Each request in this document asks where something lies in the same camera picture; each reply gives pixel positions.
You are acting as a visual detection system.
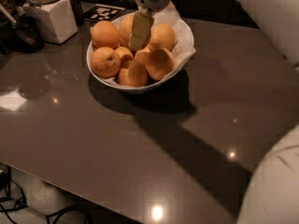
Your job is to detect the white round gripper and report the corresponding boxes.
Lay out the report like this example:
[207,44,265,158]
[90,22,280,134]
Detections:
[128,0,171,50]

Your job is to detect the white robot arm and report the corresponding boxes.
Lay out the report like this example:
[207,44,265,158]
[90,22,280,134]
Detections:
[135,0,299,224]

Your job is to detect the small hidden middle orange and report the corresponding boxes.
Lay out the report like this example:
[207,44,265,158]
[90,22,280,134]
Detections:
[115,46,134,63]

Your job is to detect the white bowl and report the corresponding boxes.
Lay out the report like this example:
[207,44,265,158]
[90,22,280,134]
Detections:
[86,8,195,94]

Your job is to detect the black white marker tag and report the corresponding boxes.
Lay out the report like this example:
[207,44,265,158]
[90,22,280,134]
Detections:
[83,4,125,22]

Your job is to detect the white paper liner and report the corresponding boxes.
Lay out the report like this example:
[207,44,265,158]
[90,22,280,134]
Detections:
[102,1,197,86]

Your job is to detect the dark cup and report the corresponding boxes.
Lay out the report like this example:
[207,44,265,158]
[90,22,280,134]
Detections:
[69,0,84,26]

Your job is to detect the white square jar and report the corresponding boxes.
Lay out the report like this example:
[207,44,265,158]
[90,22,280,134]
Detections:
[23,0,78,44]

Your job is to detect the dark kettle appliance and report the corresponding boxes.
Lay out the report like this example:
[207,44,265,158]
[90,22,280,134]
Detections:
[0,5,45,53]

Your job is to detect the black floor cables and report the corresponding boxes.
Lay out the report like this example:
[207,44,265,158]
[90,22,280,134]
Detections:
[0,165,94,224]

